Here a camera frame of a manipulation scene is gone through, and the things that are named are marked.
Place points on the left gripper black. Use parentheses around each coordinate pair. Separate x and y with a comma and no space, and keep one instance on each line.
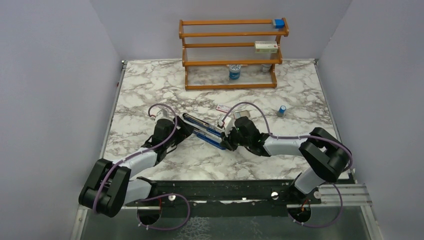
(184,131)

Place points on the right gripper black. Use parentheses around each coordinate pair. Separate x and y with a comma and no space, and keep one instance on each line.
(228,145)

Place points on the blue stapler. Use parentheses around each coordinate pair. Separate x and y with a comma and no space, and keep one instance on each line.
(204,130)

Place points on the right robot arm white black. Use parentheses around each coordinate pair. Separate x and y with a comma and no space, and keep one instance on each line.
(326,156)

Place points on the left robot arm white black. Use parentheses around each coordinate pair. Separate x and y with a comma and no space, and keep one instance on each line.
(126,172)

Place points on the small blue capped cylinder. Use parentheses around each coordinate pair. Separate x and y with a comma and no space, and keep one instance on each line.
(281,111)

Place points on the blue white cup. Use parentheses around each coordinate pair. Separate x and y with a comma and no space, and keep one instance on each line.
(234,71)

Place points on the orange wooden shelf rack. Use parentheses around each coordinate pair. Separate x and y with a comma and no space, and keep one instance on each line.
(210,46)

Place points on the white small jar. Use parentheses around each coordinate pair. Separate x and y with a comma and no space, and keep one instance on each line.
(266,67)

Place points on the white green carton box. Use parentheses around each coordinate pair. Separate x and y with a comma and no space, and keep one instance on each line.
(266,47)

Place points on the blue box on top shelf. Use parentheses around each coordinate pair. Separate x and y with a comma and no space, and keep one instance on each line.
(278,23)

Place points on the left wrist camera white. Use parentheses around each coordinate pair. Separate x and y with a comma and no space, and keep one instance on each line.
(162,114)

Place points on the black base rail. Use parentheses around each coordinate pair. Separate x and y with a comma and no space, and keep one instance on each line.
(220,198)

